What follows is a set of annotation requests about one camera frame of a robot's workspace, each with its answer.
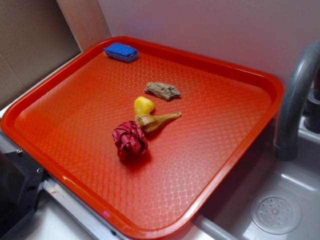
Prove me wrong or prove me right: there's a brown wood chip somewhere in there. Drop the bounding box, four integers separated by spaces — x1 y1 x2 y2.
144 82 181 102

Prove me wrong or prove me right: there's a striped conch seashell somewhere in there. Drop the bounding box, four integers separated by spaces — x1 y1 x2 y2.
134 112 182 136

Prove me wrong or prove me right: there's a red plastic tray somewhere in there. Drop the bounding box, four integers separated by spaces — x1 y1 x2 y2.
0 36 284 240

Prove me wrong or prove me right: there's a yellow plastic toy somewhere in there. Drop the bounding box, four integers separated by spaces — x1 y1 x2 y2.
134 96 155 115

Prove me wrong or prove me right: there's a crumpled red cloth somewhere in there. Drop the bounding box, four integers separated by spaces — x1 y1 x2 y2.
112 120 149 161

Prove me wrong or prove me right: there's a blue sponge block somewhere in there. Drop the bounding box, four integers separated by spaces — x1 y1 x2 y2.
103 42 139 63

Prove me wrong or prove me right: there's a grey sink faucet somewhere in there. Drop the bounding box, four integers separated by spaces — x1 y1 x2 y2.
273 40 320 161

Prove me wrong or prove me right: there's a grey plastic sink basin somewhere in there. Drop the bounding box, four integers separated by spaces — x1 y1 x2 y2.
194 115 320 240

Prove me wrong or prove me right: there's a round sink drain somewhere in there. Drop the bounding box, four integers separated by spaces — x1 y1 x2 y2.
250 191 302 235

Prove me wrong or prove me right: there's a brown cardboard panel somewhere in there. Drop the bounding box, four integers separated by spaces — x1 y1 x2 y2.
0 0 111 108

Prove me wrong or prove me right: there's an aluminium frame rail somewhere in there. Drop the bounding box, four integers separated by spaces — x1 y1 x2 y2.
0 133 125 240

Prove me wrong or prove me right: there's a black metal bracket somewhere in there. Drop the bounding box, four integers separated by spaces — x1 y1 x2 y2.
0 149 47 240

